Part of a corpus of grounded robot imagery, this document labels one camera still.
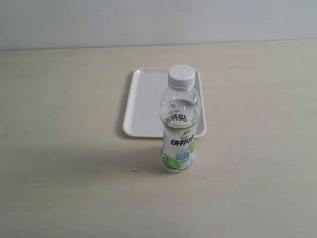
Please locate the clear plastic drink bottle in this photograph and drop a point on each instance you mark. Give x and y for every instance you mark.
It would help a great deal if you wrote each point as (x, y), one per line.
(180, 112)

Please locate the white bottle cap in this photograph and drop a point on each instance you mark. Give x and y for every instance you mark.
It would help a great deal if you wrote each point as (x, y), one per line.
(181, 77)

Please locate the white plastic tray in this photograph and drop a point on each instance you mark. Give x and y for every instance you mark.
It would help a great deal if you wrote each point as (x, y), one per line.
(141, 118)

